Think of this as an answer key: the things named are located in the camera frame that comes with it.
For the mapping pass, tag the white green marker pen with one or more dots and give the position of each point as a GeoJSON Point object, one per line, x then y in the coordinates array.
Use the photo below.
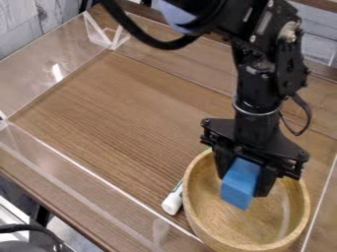
{"type": "Point", "coordinates": [173, 202]}

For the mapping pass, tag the brown wooden bowl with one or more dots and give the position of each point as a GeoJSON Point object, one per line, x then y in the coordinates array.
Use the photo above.
{"type": "Point", "coordinates": [268, 227]}

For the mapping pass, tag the black metal table leg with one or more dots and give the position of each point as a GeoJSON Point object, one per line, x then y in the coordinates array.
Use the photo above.
{"type": "Point", "coordinates": [43, 216]}

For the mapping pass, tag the blue rectangular block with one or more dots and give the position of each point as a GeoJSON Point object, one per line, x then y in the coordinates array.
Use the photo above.
{"type": "Point", "coordinates": [239, 183]}

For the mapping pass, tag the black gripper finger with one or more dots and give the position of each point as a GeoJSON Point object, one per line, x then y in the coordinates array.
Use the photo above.
{"type": "Point", "coordinates": [267, 180]}
{"type": "Point", "coordinates": [224, 159]}

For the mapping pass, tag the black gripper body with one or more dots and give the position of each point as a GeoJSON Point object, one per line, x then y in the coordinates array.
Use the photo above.
{"type": "Point", "coordinates": [253, 134]}

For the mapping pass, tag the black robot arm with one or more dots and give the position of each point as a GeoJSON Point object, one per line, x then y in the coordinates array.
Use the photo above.
{"type": "Point", "coordinates": [263, 30]}

